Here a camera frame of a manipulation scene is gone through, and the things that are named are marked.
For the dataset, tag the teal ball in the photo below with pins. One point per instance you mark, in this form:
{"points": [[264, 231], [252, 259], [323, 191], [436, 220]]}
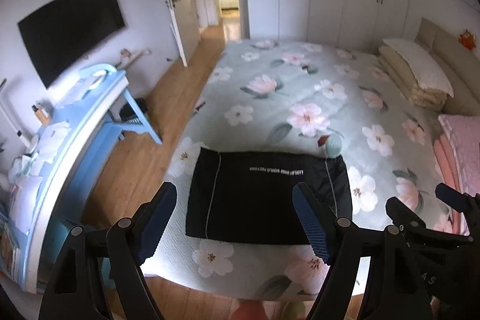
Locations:
{"points": [[333, 147]]}

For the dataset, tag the beige headboard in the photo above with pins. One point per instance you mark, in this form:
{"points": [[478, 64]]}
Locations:
{"points": [[446, 42]]}

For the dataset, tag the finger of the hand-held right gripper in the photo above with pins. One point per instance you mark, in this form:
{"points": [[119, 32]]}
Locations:
{"points": [[403, 213], [450, 194]]}

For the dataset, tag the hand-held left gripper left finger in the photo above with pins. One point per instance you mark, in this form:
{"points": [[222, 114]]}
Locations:
{"points": [[157, 222]]}

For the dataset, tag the light blue desk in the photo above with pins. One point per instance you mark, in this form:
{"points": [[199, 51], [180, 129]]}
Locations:
{"points": [[90, 117]]}

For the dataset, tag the stack of beige folded quilts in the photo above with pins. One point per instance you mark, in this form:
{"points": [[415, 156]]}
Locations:
{"points": [[401, 84]]}

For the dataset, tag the black wall television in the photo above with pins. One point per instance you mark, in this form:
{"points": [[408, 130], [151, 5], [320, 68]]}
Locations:
{"points": [[71, 31]]}

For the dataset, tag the red wall decoration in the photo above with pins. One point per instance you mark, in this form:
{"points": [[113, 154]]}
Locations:
{"points": [[467, 39]]}

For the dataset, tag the white pillow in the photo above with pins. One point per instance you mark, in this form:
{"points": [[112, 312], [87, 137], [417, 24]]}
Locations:
{"points": [[420, 65]]}

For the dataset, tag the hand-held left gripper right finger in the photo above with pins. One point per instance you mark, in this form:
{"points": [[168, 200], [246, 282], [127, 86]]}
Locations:
{"points": [[311, 220]]}

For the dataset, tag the black trash bin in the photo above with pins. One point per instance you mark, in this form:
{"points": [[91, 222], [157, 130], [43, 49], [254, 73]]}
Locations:
{"points": [[129, 113]]}

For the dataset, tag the small brown bottle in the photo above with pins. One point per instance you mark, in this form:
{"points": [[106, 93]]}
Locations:
{"points": [[42, 114]]}

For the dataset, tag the black jacket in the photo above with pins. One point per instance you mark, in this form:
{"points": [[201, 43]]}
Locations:
{"points": [[255, 207]]}

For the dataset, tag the bed with floral cover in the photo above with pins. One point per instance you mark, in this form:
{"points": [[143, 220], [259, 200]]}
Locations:
{"points": [[300, 95]]}

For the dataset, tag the white papers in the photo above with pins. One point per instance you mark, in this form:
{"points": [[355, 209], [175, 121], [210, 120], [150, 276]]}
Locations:
{"points": [[54, 140]]}

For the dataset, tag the pink blanket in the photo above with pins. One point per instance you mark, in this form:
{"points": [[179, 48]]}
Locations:
{"points": [[457, 147]]}

